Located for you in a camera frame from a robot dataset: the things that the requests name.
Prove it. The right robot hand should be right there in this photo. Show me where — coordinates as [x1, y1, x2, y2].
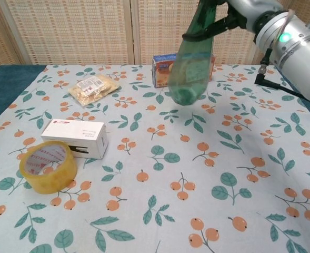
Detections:
[182, 0, 287, 41]

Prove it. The green plastic bottle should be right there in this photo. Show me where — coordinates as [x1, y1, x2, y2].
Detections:
[168, 0, 216, 106]

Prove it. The orange and blue snack box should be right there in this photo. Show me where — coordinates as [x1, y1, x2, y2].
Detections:
[152, 53, 215, 89]

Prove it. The bamboo folding screen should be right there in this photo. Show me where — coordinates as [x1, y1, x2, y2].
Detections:
[0, 0, 310, 70]

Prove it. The clear bag of snacks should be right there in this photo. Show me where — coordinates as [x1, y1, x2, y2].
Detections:
[67, 73, 121, 107]

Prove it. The floral patterned tablecloth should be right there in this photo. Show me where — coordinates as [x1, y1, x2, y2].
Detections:
[0, 64, 310, 253]

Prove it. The white cardboard box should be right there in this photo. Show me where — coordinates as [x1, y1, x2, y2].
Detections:
[40, 119, 109, 160]

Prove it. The yellowish packing tape roll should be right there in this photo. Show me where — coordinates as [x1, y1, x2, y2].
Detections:
[19, 140, 78, 195]

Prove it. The teal cloth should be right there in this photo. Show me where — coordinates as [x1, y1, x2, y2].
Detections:
[0, 65, 49, 130]

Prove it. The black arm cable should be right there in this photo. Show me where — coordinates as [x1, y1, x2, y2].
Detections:
[254, 48, 309, 100]

